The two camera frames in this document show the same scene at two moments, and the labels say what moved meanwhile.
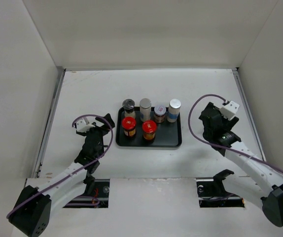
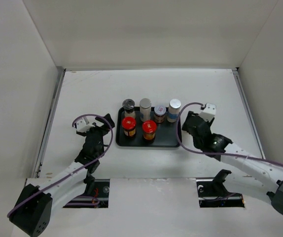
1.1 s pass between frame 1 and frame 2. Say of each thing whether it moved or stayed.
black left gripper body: stayed
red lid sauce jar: stayed
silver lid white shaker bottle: stayed
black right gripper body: moved
